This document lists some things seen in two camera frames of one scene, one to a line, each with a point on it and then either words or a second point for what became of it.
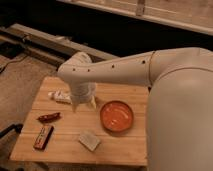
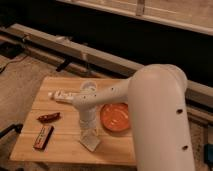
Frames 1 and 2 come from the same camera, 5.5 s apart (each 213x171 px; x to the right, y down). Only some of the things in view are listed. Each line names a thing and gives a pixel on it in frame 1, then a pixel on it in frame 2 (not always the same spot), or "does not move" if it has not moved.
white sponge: x=91 y=141 does not move
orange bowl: x=116 y=116 does not move
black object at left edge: x=17 y=127 does not move
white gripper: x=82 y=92 to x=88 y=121
